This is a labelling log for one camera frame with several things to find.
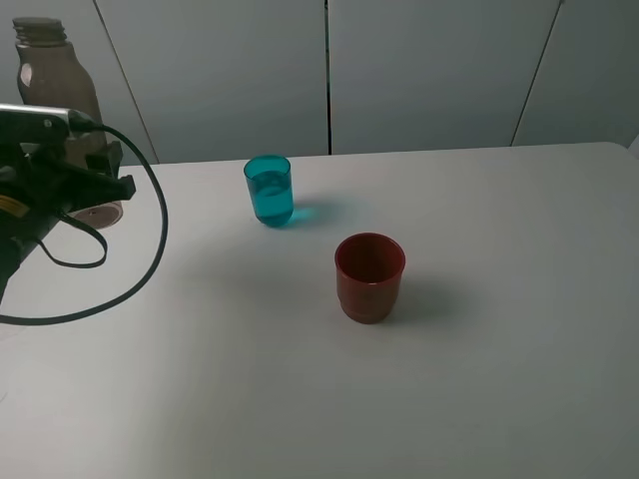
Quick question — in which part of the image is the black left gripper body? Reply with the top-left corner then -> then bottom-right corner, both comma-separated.
1,144 -> 88,220

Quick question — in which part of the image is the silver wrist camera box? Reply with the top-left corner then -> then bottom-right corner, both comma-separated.
0,104 -> 99,145

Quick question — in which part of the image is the red plastic cup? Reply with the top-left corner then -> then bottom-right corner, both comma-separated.
333,233 -> 406,324

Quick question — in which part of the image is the teal transparent plastic cup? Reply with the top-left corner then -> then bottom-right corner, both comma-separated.
244,155 -> 294,228

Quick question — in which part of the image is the thin black looped cable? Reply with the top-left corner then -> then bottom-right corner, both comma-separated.
39,212 -> 110,269

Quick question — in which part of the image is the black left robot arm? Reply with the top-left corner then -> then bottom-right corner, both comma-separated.
1,142 -> 135,289

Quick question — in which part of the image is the smoky transparent water bottle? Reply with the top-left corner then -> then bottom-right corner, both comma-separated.
13,17 -> 123,230

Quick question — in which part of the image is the black camera cable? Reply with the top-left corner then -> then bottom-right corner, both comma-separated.
0,122 -> 170,327

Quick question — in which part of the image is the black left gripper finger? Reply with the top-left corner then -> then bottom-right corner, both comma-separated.
85,141 -> 123,178
61,165 -> 136,212

